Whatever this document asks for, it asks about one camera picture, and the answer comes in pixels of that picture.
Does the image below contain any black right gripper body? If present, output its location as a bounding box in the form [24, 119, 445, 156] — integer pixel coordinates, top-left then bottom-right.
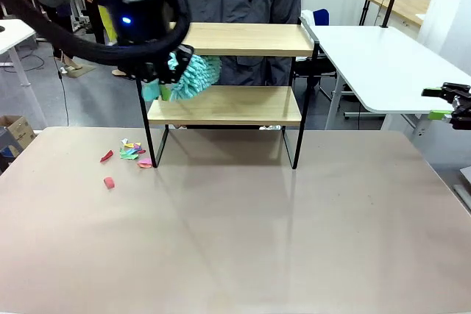
[450, 93, 471, 131]

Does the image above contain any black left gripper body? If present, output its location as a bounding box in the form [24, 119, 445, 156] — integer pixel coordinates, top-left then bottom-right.
[96, 0, 185, 52]

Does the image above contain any teal microfibre duster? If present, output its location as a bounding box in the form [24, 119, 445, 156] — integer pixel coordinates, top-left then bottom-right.
[141, 52, 223, 104]

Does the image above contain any person in yellow apron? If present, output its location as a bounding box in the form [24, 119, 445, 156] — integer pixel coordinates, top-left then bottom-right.
[69, 0, 139, 80]

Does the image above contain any grey floor mat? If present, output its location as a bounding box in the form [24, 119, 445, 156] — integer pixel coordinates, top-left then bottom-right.
[60, 63, 97, 79]

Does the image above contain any large white table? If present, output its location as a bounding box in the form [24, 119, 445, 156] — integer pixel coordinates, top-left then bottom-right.
[300, 25, 471, 131]

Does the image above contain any light wooden desk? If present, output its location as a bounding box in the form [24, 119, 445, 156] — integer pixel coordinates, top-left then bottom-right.
[366, 0, 431, 28]

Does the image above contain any small white desk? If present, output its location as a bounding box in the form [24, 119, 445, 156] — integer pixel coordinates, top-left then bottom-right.
[0, 18, 51, 127]

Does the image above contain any blue chair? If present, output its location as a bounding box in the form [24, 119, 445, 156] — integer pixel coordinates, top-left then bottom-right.
[314, 8, 330, 27]

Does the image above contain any brown cardboard box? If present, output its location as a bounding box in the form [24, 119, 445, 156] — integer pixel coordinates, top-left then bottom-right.
[0, 115, 37, 157]

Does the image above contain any two-tier wooden black-frame shelf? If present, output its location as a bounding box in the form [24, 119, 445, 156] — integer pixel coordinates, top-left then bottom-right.
[135, 15, 318, 171]

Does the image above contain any grey metal rail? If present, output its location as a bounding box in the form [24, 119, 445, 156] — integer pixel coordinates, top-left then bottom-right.
[453, 166, 471, 215]

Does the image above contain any black floor cable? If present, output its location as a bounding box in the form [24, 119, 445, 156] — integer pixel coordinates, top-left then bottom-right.
[54, 57, 71, 127]

